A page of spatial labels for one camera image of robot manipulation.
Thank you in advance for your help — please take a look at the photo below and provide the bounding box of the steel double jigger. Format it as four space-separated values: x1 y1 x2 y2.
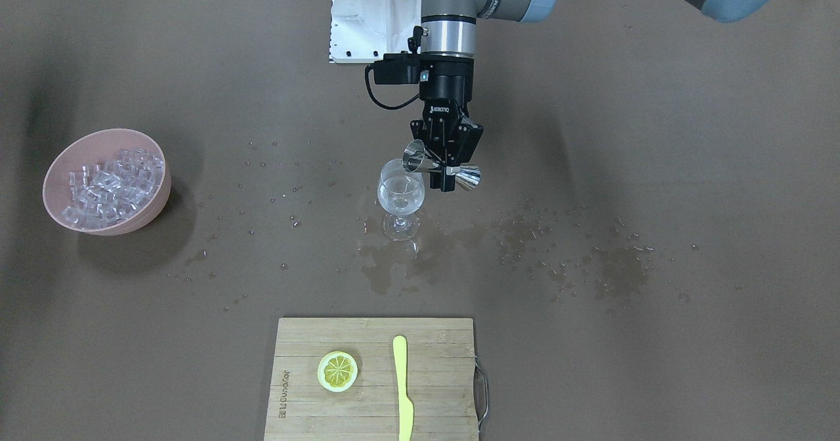
402 139 481 192

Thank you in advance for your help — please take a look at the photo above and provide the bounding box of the pink bowl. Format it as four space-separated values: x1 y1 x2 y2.
42 128 172 236

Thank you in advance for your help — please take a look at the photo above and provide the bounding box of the lemon slice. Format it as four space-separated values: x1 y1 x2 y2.
317 351 359 393

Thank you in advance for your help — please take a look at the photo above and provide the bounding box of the yellow plastic knife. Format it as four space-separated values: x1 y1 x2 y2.
392 335 415 440

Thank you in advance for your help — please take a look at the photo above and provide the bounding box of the clear wine glass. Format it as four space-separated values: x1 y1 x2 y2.
377 159 425 241

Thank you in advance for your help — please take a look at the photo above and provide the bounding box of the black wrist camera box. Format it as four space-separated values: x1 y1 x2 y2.
370 52 421 85

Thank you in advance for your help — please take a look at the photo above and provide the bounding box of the bamboo cutting board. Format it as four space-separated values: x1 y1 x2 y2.
262 316 483 440

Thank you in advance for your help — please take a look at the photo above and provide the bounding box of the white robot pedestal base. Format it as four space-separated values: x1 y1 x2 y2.
328 0 421 64

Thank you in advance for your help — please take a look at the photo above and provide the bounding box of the pile of ice cubes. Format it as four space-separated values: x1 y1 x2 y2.
60 148 165 230

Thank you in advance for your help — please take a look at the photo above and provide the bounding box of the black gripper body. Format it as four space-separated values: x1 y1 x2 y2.
418 56 474 139

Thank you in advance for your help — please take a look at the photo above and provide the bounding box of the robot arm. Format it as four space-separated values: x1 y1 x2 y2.
374 0 769 192

